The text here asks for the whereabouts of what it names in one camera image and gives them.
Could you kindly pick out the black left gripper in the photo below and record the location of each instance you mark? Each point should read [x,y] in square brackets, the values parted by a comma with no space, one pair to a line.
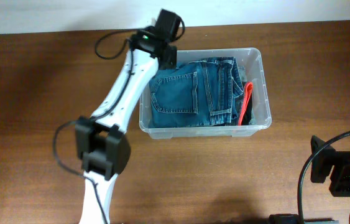
[171,61]

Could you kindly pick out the black shorts red grey waistband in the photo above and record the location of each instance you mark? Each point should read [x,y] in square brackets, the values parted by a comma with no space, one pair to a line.
[243,106]

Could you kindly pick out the light blue jeans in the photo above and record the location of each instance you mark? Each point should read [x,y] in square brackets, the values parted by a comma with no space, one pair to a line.
[242,73]

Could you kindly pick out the dark blue jeans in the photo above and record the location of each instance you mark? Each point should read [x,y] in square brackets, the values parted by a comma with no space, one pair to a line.
[200,93]

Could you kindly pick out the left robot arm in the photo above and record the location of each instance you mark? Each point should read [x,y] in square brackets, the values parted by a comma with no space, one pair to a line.
[101,142]

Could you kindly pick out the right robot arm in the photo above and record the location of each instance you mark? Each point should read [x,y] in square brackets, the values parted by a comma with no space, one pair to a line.
[317,145]

